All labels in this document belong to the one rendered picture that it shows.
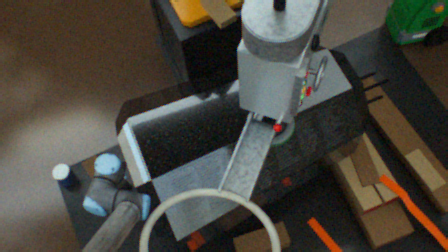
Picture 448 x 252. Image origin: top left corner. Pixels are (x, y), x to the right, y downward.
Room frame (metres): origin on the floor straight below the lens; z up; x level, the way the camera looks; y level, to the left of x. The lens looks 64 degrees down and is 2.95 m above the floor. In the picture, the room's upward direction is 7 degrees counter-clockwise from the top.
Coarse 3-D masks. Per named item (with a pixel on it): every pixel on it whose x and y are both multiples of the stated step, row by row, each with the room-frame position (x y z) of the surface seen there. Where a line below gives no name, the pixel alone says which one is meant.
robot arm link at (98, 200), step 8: (96, 176) 0.69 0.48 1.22; (96, 184) 0.66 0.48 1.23; (104, 184) 0.65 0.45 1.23; (112, 184) 0.66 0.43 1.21; (88, 192) 0.63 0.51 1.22; (96, 192) 0.62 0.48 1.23; (104, 192) 0.62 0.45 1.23; (112, 192) 0.62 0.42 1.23; (88, 200) 0.60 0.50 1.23; (96, 200) 0.59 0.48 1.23; (104, 200) 0.59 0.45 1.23; (112, 200) 0.59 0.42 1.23; (88, 208) 0.58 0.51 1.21; (96, 208) 0.57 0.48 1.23; (104, 208) 0.57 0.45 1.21
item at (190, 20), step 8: (176, 0) 1.83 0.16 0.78; (184, 0) 1.82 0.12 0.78; (192, 0) 1.81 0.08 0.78; (224, 0) 1.79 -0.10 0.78; (232, 0) 1.78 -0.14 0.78; (240, 0) 1.77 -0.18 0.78; (176, 8) 1.77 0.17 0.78; (184, 8) 1.77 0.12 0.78; (192, 8) 1.76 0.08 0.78; (200, 8) 1.75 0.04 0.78; (232, 8) 1.75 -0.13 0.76; (184, 16) 1.71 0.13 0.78; (192, 16) 1.71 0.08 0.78; (200, 16) 1.70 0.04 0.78; (208, 16) 1.70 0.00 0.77; (184, 24) 1.68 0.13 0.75; (192, 24) 1.67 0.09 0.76
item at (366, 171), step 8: (360, 144) 1.09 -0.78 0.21; (360, 152) 1.04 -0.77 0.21; (368, 152) 1.03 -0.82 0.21; (352, 160) 1.00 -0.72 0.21; (360, 160) 0.99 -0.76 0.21; (368, 160) 0.98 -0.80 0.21; (360, 168) 0.94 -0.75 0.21; (368, 168) 0.94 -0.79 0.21; (376, 168) 0.93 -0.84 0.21; (360, 176) 0.90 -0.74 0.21; (368, 176) 0.89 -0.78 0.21; (376, 176) 0.88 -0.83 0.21; (368, 184) 0.84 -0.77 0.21
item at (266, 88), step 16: (240, 48) 0.95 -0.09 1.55; (240, 64) 0.94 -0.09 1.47; (256, 64) 0.91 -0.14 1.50; (272, 64) 0.88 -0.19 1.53; (288, 64) 0.86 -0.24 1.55; (240, 80) 0.94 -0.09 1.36; (256, 80) 0.91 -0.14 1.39; (272, 80) 0.88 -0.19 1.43; (288, 80) 0.86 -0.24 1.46; (240, 96) 0.94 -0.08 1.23; (256, 96) 0.91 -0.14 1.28; (272, 96) 0.88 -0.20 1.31; (288, 96) 0.85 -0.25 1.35; (256, 112) 0.91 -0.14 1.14; (272, 112) 0.88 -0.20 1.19; (288, 112) 0.85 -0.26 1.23
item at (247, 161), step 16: (256, 128) 0.87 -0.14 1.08; (272, 128) 0.86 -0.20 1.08; (240, 144) 0.79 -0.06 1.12; (256, 144) 0.80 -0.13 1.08; (240, 160) 0.74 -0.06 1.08; (256, 160) 0.73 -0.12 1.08; (224, 176) 0.66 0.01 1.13; (240, 176) 0.67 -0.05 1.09; (256, 176) 0.65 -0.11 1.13; (240, 192) 0.60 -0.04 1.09
